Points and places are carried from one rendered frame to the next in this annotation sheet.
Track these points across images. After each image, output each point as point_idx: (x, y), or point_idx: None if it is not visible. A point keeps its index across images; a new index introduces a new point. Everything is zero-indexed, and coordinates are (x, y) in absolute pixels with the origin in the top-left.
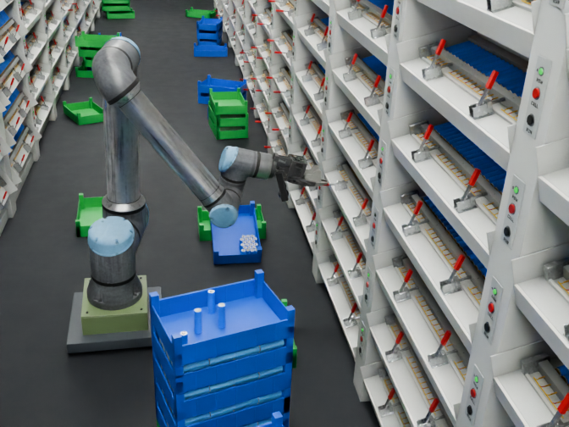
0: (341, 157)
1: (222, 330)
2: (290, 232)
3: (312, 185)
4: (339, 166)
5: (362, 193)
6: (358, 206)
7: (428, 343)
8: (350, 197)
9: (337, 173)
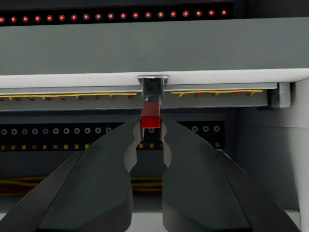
0: (281, 122)
1: None
2: None
3: (62, 168)
4: (274, 100)
5: (57, 110)
6: (13, 89)
7: None
8: (75, 85)
9: (272, 81)
